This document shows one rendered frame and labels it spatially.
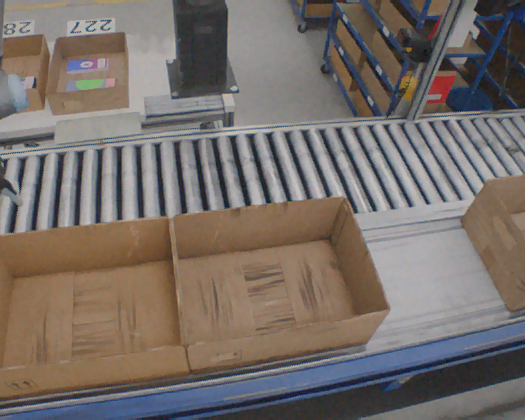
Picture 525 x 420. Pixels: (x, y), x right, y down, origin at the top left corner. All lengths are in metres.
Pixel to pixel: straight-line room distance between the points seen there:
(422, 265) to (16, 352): 0.97
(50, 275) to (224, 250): 0.42
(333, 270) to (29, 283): 0.72
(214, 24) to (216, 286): 0.94
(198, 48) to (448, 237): 1.04
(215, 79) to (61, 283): 0.99
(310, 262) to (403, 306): 0.24
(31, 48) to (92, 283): 1.25
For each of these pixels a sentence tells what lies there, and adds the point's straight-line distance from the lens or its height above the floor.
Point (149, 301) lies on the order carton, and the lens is 1.03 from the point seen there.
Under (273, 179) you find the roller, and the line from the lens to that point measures 1.43.
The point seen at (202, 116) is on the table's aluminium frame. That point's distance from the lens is 1.70.
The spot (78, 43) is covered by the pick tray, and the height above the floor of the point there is 0.81.
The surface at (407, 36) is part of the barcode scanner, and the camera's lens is 1.60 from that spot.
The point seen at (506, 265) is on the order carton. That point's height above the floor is 0.95.
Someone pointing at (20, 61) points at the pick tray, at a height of 0.76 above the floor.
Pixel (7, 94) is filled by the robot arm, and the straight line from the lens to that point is 1.20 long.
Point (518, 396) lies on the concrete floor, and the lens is 2.24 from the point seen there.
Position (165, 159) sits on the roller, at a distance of 1.49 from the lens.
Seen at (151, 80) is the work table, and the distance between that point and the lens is 1.83.
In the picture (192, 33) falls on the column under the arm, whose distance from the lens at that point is 1.62.
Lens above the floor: 1.80
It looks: 51 degrees down
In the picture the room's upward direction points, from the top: 6 degrees clockwise
